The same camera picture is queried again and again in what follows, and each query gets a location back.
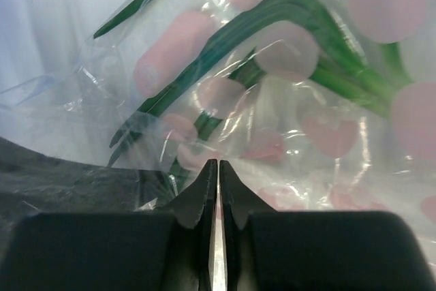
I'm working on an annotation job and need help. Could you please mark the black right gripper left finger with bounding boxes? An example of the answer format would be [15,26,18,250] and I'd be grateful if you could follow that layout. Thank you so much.
[1,159,217,290]

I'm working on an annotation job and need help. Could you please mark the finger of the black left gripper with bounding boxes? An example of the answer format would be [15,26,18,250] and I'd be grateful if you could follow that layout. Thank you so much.
[1,138,174,218]

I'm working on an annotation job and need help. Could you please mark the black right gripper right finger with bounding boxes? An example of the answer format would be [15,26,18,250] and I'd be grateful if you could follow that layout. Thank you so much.
[219,161,428,290]

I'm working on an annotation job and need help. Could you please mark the clear zip top bag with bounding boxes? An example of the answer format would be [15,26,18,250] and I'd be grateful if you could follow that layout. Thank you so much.
[0,0,436,217]

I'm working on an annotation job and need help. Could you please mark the green fake scallion stalks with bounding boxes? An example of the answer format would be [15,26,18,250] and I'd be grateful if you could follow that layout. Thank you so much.
[93,0,414,194]

